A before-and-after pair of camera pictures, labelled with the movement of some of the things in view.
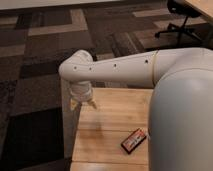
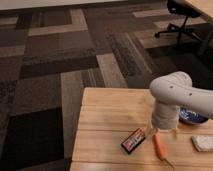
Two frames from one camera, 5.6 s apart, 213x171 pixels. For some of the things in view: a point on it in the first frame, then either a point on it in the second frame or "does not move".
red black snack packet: x=133 y=139 does not move
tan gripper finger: x=73 y=104 to x=149 y=127
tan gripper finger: x=92 y=103 to x=174 y=132
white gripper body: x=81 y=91 to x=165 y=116
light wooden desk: x=203 y=6 does not move
